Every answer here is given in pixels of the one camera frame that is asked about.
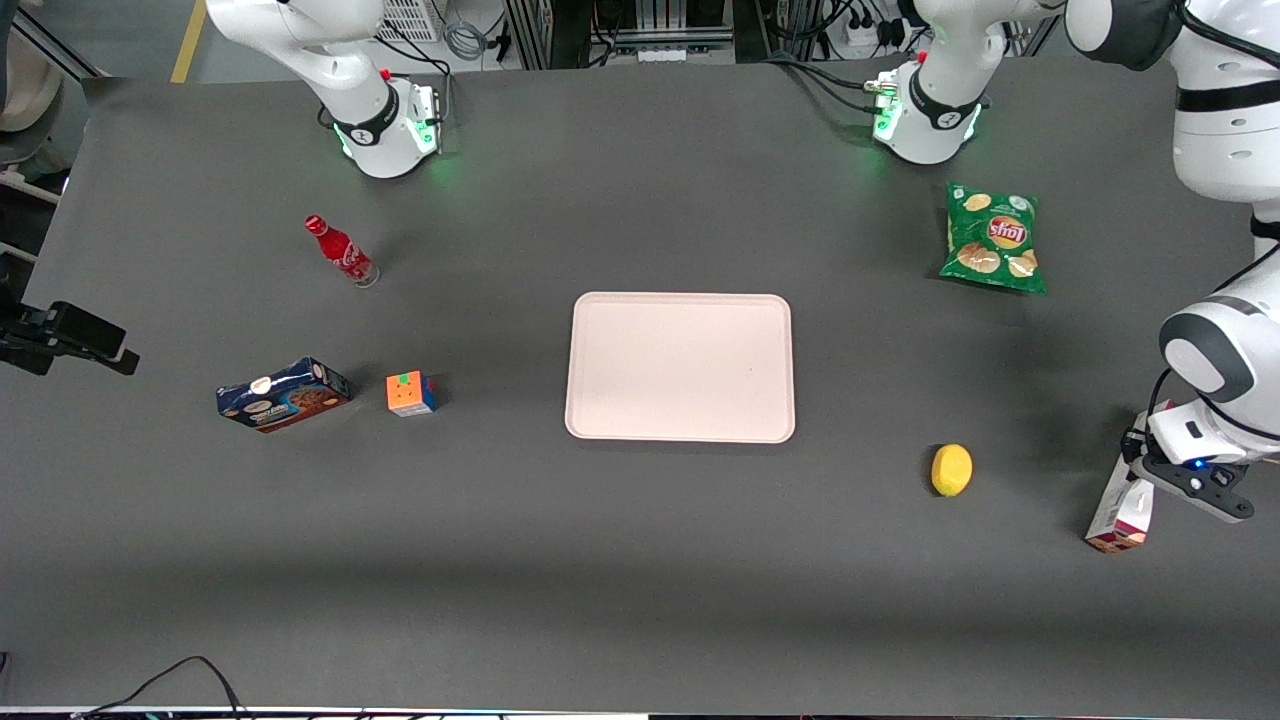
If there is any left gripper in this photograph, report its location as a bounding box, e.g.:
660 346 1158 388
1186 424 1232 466
1122 400 1251 471

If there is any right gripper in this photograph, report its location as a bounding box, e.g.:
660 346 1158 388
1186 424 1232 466
0 300 51 377

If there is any red cookie box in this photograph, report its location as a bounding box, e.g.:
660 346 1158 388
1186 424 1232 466
1085 400 1173 554

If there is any blue cookie box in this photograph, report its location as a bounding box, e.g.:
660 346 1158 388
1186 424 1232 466
215 357 352 434

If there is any pale pink plastic tray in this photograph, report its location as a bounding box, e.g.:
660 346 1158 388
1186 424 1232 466
565 292 797 444

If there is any yellow lemon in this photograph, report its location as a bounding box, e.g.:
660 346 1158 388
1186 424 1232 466
931 444 974 498

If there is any green chips bag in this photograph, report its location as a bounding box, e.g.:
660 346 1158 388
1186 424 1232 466
938 183 1047 295

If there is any red soda bottle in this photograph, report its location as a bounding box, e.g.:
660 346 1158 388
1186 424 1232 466
304 214 381 289

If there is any colourful puzzle cube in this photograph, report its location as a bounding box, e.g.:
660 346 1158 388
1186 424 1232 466
386 371 440 418

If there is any white power strip with plugs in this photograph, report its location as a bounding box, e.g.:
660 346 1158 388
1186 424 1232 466
843 5 909 53

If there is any white perforated basket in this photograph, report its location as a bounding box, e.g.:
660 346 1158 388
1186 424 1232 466
378 0 443 44

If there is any dark grey table mat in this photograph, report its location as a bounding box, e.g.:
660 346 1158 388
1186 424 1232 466
0 35 1280 716

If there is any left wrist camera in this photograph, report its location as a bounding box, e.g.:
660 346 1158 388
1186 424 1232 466
1133 452 1257 524

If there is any grey metal frame bar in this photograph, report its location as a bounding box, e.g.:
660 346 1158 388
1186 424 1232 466
10 5 101 81

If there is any black looped floor cable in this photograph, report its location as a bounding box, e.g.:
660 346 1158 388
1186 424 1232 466
72 656 249 720

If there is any black left base cable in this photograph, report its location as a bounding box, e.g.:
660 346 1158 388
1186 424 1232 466
765 55 886 113

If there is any black base cable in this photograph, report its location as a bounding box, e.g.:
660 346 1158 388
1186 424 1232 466
765 55 886 113
375 35 453 131

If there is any black right base cable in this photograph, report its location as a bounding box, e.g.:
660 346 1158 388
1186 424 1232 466
375 35 453 131

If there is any grey coiled cable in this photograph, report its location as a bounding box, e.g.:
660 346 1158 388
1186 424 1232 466
443 15 488 63

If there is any aluminium rack frame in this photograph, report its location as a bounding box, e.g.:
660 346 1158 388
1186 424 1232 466
503 0 776 71

